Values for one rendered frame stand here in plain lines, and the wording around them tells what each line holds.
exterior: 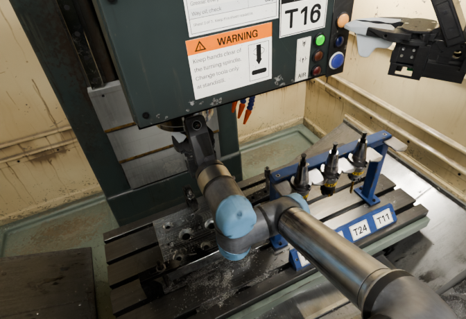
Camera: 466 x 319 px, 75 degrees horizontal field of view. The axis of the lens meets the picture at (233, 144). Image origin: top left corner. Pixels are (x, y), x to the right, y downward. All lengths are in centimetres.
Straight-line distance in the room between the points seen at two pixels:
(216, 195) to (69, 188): 143
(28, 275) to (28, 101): 76
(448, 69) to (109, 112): 104
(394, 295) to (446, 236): 108
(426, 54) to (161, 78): 43
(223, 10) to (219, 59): 8
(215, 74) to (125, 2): 18
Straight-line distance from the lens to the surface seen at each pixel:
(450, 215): 157
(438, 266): 148
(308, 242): 59
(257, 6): 54
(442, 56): 63
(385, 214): 130
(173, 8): 49
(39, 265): 167
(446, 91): 144
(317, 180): 97
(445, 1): 58
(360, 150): 103
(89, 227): 188
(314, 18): 61
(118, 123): 127
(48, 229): 199
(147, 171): 144
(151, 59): 50
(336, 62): 68
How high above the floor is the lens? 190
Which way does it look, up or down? 38 degrees down
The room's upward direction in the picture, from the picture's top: 5 degrees counter-clockwise
